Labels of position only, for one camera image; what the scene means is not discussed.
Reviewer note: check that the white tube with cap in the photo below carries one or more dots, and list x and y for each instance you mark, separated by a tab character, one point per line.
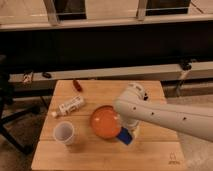
69	106

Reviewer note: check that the red marker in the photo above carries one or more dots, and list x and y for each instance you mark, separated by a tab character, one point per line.
77	85

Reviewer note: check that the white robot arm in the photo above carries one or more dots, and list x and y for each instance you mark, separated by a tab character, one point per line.
133	107

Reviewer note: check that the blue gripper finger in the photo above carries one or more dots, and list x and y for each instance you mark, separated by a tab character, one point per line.
124	136

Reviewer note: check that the black knob on rail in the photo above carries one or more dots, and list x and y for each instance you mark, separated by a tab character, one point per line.
46	75

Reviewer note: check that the black clamp on rail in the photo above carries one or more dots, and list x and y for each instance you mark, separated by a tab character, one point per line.
186	64

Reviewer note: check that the black office chair base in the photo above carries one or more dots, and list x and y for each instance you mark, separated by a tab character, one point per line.
6	98

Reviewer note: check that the small clip on rail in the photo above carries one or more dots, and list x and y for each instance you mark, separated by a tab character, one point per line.
28	78

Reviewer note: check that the metal rail beam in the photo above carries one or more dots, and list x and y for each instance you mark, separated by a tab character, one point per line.
166	72

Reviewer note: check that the orange bowl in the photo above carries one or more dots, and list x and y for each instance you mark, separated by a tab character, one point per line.
104	122

